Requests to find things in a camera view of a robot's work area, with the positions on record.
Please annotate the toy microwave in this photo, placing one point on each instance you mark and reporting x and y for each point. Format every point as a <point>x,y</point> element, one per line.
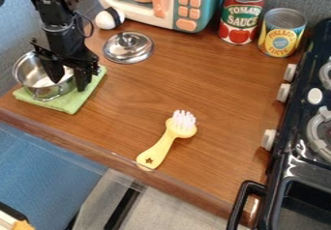
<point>172,2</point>

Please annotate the toy stove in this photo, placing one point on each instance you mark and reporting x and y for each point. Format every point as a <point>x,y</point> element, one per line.
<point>301,127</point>

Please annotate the yellow pineapple can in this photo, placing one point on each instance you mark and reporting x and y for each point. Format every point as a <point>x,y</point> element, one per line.
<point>281,34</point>

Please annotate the yellow brush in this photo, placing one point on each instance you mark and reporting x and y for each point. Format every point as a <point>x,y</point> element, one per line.
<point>172,134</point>

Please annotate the silver pot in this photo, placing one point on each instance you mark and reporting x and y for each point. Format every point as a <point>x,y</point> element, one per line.
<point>39,80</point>

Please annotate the green cloth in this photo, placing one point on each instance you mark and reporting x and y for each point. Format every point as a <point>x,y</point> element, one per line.
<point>77,97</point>

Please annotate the silver pot lid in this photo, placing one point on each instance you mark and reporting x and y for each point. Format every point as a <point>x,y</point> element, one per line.
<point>128,47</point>

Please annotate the red tomato sauce can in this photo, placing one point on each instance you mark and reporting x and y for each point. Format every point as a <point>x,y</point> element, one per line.
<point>241,14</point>

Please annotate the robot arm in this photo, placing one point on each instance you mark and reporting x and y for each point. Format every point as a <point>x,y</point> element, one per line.
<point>52,2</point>

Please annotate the white and black toy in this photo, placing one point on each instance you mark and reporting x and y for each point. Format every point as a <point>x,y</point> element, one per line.
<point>108,18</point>

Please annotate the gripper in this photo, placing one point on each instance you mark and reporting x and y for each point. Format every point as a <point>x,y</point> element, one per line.
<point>64,43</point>

